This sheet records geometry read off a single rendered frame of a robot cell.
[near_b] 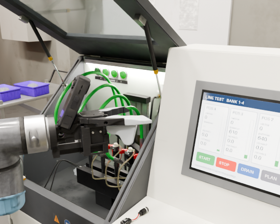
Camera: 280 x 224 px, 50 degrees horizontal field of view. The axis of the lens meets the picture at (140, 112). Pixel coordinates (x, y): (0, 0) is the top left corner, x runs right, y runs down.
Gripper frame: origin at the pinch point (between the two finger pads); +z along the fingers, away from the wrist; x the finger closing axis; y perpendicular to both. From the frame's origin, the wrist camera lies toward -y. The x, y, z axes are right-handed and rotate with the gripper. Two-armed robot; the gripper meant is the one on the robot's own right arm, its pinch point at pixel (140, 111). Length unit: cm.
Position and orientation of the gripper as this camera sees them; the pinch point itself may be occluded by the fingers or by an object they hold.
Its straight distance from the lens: 66.9
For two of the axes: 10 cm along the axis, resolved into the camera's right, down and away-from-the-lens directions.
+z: 9.4, -1.1, 3.3
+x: 3.5, 1.5, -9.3
